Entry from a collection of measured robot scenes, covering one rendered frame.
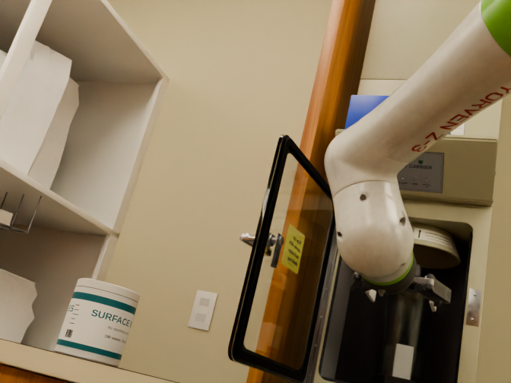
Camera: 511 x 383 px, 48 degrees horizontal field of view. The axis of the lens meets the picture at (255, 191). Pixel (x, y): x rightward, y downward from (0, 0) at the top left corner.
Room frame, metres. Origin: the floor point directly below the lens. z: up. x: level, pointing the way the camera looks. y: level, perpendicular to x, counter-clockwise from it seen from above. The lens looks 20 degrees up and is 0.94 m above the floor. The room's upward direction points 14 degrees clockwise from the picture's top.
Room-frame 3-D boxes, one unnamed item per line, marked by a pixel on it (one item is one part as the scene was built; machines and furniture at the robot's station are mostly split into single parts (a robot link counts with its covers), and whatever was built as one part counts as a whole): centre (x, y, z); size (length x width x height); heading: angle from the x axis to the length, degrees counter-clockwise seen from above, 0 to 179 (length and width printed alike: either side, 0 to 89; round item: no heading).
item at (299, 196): (1.05, -0.10, 1.19); 0.30 x 0.01 x 0.40; 148
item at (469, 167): (1.08, -0.30, 1.46); 0.32 x 0.12 x 0.10; 66
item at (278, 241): (0.95, -0.06, 1.18); 0.02 x 0.02 x 0.06; 58
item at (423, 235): (1.22, -0.38, 1.34); 0.18 x 0.18 x 0.05
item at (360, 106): (1.12, -0.22, 1.55); 0.10 x 0.10 x 0.09; 66
